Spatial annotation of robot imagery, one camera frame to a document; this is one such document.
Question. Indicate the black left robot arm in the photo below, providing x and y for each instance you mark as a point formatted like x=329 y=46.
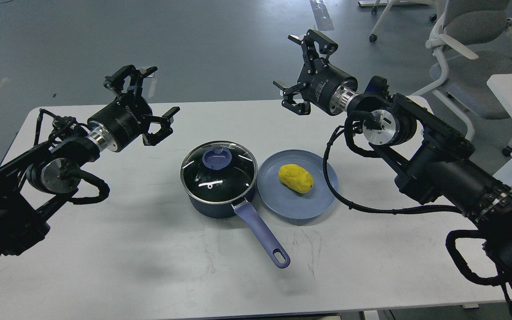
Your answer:
x=36 y=184

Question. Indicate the glass pot lid purple knob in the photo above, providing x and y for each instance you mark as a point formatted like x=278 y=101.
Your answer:
x=218 y=172

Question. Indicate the dark blue saucepan purple handle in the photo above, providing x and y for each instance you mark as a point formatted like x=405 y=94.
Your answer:
x=244 y=209

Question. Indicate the blue plate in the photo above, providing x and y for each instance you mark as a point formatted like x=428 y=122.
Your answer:
x=292 y=206

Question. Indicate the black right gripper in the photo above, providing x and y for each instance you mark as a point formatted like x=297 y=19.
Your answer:
x=324 y=86

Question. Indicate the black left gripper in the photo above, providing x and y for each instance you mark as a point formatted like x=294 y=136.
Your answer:
x=129 y=115

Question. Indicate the yellow potato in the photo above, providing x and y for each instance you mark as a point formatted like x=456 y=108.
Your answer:
x=296 y=178

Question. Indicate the white chair base with casters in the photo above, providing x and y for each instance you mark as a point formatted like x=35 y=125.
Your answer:
x=438 y=5

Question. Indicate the white grey office chair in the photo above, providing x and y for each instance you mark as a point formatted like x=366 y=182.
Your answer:
x=471 y=40

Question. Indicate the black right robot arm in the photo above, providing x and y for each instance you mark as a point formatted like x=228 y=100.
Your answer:
x=430 y=158

